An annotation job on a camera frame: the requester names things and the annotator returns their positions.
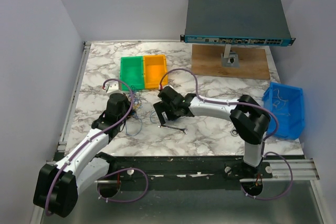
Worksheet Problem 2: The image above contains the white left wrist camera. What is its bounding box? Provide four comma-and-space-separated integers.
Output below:
104, 82, 122, 96

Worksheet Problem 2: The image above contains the aluminium frame rail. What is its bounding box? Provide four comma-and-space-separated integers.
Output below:
262, 159, 320, 181

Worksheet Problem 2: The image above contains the yellow cable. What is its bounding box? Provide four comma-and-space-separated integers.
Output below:
270, 89, 291, 116

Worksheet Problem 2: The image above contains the green plastic bin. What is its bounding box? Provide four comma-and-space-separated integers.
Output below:
120, 56, 145, 90

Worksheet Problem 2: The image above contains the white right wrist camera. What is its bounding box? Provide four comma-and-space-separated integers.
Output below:
159, 84, 173, 91

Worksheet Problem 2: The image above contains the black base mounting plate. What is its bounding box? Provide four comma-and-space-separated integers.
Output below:
96, 152, 272, 195

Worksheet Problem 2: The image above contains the orange plastic bin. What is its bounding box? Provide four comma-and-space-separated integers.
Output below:
143, 55, 167, 89

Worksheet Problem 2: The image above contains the blue plastic bin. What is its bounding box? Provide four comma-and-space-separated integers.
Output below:
262, 82, 305, 140

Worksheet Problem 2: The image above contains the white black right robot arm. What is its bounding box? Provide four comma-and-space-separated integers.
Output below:
153, 86, 271, 178

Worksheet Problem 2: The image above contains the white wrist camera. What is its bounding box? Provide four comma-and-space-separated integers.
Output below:
159, 84, 173, 91
104, 82, 122, 96

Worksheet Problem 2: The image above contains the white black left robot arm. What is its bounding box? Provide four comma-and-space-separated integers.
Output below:
33, 93, 134, 217

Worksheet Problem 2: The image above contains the brown wooden board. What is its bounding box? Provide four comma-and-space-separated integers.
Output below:
191, 45, 270, 80

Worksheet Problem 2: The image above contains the grey network switch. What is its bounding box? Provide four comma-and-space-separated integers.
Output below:
180, 0, 296, 47

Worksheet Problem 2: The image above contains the small open-end wrench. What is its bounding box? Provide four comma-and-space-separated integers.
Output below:
158, 125, 187, 134

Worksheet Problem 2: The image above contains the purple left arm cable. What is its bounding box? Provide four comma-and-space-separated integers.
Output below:
45, 78, 149, 217

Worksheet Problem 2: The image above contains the grey metal stand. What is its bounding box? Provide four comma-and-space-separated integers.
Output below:
220, 45, 239, 68

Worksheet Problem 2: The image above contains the silver ratchet wrench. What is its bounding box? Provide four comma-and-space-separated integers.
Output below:
231, 129, 238, 136

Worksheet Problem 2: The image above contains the blue cable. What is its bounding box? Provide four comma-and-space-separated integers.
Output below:
125, 86, 158, 136

